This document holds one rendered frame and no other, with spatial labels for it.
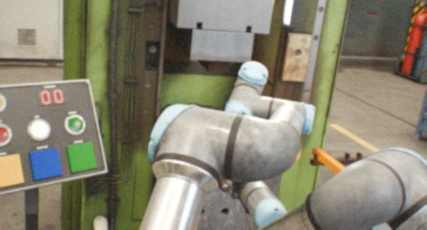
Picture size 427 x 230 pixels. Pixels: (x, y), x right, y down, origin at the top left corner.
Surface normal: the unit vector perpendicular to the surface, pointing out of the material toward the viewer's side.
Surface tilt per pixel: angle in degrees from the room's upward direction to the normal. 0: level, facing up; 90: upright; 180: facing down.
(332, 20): 90
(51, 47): 90
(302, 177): 90
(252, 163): 92
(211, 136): 56
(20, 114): 60
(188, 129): 41
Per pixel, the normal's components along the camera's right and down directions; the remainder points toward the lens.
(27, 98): 0.59, -0.22
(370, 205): 0.02, 0.06
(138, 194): 0.23, 0.31
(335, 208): -0.47, -0.09
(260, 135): 0.29, -0.48
